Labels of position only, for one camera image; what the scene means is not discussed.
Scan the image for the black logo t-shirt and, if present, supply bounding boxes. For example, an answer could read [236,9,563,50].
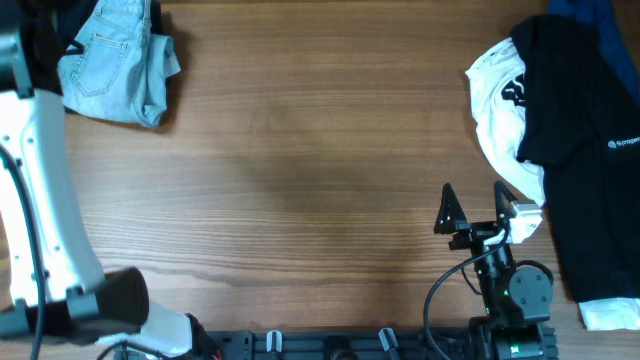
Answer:
[510,15,639,302]

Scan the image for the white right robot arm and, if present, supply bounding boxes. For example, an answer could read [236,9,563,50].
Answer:
[423,181,558,360]

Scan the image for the blue garment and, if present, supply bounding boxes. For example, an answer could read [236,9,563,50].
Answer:
[547,0,639,105]

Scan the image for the white printed t-shirt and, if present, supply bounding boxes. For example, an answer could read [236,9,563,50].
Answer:
[466,38,545,206]

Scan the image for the light blue denim shorts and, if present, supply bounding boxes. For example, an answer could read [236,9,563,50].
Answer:
[58,0,181,128]

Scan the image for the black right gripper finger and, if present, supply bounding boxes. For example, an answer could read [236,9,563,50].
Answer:
[494,181,517,225]
[434,183,470,234]

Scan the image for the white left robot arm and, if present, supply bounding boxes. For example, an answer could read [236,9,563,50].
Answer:
[1,1,216,359]

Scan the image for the folded dark green garment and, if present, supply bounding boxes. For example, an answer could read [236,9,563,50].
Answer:
[56,0,164,56]

